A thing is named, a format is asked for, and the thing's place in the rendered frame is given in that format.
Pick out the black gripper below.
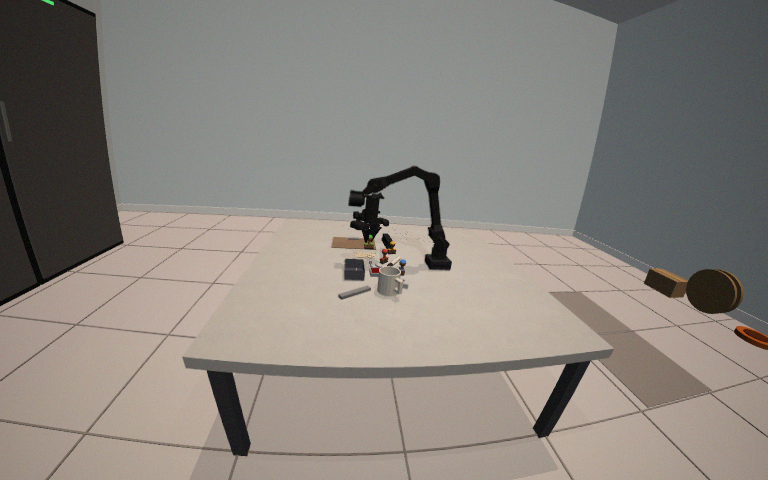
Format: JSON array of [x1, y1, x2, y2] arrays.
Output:
[[350, 207, 389, 243]]

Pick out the grey flat bar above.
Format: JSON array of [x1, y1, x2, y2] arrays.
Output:
[[339, 286, 371, 300]]

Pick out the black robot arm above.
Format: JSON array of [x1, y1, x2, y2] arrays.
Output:
[[348, 165, 450, 261]]

